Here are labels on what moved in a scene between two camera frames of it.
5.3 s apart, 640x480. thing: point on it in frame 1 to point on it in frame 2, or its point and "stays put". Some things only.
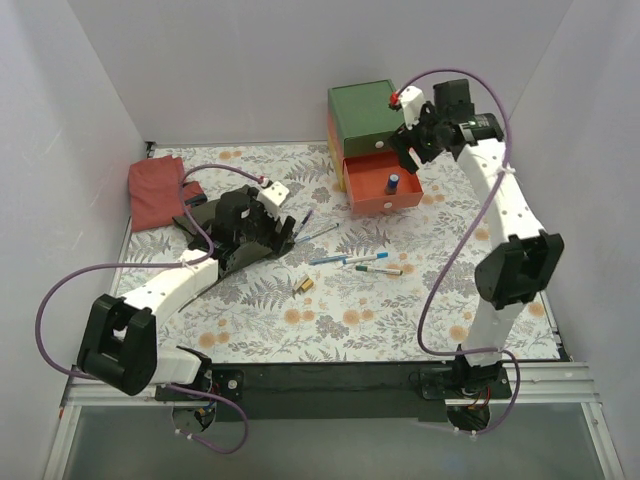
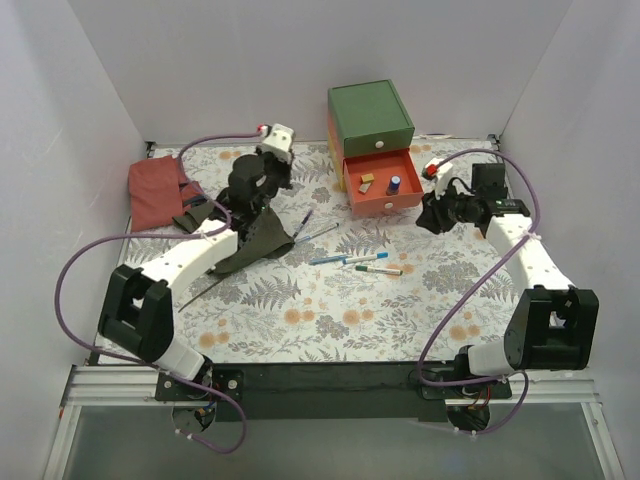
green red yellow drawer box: [360, 124] stays put
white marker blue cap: [354, 259] stays put
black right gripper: [415, 141] to [445, 209]
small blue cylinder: [391, 188] stays put
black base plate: [401, 392] stays put
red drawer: [366, 177] stays put
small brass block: [304, 284] to [368, 178]
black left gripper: [270, 232] to [279, 170]
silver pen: [303, 239] stays put
